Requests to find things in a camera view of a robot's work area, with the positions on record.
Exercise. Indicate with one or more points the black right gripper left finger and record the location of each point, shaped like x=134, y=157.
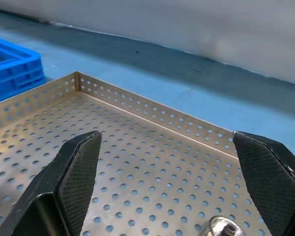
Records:
x=71, y=184

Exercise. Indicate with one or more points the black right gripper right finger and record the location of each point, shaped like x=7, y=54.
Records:
x=268, y=186

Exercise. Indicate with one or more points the small metal nut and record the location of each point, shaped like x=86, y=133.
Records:
x=223, y=227

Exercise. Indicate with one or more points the blue compartment tray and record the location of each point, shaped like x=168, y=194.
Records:
x=14, y=71

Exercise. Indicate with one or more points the perforated metal tray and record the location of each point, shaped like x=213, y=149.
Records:
x=150, y=159

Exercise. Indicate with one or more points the blue plastic table cover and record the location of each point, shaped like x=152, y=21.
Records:
x=162, y=73

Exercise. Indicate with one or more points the white backdrop sheet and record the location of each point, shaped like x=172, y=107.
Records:
x=162, y=19

